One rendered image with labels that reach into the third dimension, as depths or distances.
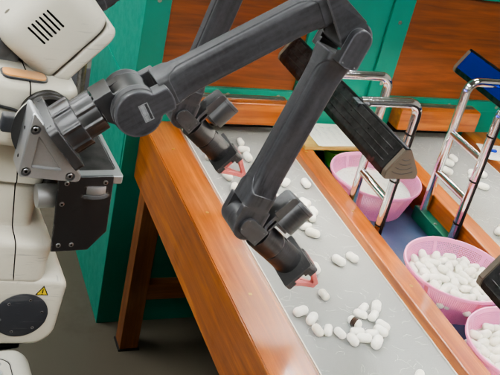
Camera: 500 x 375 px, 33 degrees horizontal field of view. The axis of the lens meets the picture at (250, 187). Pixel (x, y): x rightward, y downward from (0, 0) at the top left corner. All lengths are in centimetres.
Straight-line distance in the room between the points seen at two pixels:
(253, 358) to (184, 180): 63
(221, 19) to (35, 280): 66
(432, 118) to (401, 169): 96
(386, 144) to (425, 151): 93
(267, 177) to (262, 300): 37
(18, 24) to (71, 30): 8
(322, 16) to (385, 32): 119
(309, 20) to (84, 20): 37
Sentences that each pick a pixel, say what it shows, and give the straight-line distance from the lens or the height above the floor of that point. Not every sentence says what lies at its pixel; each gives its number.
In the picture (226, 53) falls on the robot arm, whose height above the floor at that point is 134.
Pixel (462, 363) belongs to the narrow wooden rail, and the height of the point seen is 76.
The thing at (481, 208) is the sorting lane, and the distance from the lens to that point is 247.
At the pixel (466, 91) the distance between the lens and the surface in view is 225.
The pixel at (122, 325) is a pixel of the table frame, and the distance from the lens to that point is 267.
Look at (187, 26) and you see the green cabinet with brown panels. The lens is 232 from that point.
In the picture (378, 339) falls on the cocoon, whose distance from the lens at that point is 177.
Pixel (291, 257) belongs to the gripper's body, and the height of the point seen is 94.
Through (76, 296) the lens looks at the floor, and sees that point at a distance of 292.
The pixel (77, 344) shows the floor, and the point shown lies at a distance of 274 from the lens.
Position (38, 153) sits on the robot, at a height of 116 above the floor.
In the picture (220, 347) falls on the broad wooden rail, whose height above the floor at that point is 64.
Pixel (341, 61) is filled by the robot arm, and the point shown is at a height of 135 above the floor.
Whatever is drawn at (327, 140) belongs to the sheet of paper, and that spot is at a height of 78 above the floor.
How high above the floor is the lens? 180
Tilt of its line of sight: 29 degrees down
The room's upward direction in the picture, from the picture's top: 13 degrees clockwise
